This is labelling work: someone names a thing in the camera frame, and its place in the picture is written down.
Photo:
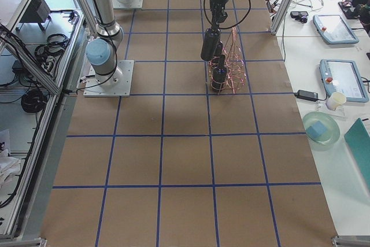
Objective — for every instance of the blue teach pendant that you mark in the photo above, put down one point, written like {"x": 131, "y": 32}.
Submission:
{"x": 334, "y": 29}
{"x": 343, "y": 76}

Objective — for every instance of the blue foam cube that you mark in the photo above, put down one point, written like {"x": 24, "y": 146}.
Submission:
{"x": 316, "y": 129}

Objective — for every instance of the white paper cup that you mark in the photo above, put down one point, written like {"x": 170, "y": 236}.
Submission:
{"x": 335, "y": 100}

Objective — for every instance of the green glass bowl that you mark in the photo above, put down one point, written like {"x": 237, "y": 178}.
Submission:
{"x": 330, "y": 138}

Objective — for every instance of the teal board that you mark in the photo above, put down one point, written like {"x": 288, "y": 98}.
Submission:
{"x": 357, "y": 139}

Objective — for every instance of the dark wine bottle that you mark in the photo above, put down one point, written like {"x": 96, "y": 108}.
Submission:
{"x": 219, "y": 73}
{"x": 210, "y": 42}

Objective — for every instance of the black electronics box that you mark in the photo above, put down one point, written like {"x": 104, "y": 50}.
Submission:
{"x": 38, "y": 12}

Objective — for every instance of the lower blue teach pendant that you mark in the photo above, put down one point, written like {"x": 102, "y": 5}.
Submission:
{"x": 343, "y": 76}

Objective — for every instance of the copper wire wine basket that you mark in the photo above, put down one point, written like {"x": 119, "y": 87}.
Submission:
{"x": 236, "y": 77}

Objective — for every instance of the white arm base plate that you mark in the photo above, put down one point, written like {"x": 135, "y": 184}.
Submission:
{"x": 118, "y": 85}

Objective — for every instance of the dark wine bottle in basket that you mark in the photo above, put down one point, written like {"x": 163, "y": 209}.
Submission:
{"x": 219, "y": 73}

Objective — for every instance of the black power adapter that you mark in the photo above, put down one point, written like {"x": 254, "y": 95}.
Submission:
{"x": 306, "y": 95}

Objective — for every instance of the upper blue teach pendant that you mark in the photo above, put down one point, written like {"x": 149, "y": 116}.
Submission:
{"x": 334, "y": 29}

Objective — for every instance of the small black device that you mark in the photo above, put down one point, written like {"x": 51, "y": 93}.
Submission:
{"x": 301, "y": 16}

